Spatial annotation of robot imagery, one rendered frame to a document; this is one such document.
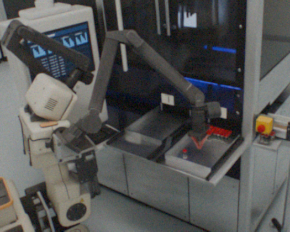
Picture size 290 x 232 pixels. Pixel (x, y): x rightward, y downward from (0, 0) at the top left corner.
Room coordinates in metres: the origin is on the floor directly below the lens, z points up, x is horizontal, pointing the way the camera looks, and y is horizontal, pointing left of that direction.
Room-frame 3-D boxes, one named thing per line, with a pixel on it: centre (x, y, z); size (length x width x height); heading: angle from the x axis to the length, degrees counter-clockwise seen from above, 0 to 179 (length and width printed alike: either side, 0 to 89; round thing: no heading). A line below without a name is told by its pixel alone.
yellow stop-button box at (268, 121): (1.61, -0.48, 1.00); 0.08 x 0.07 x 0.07; 145
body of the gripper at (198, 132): (1.40, -0.12, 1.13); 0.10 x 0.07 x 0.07; 145
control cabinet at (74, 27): (2.01, 0.65, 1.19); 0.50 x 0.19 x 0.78; 134
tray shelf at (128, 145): (1.70, -0.03, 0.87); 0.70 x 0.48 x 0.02; 55
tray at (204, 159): (1.59, -0.16, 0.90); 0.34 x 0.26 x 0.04; 145
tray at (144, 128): (1.86, 0.07, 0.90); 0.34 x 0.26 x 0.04; 145
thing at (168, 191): (2.63, 0.13, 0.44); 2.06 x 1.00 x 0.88; 55
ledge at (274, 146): (1.64, -0.52, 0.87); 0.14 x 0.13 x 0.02; 145
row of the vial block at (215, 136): (1.68, -0.22, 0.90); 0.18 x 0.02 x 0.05; 55
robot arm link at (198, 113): (1.40, -0.13, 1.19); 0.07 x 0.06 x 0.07; 104
